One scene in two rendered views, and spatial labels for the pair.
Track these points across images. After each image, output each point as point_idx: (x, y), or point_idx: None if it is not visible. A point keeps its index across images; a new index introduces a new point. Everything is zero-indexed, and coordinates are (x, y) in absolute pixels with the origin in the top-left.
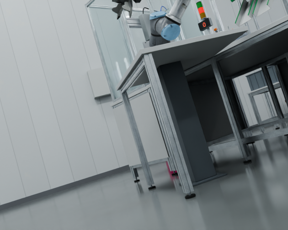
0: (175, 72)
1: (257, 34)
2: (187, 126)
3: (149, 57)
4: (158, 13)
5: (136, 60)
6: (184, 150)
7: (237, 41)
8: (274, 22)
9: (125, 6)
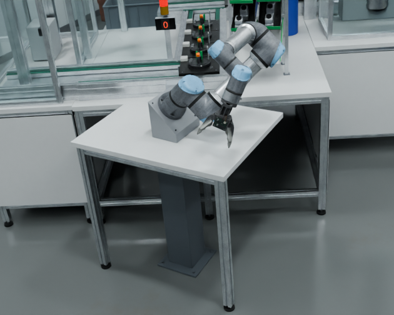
0: None
1: (268, 100)
2: (192, 211)
3: (225, 181)
4: (194, 82)
5: (201, 176)
6: (183, 237)
7: (242, 99)
8: (292, 95)
9: (229, 137)
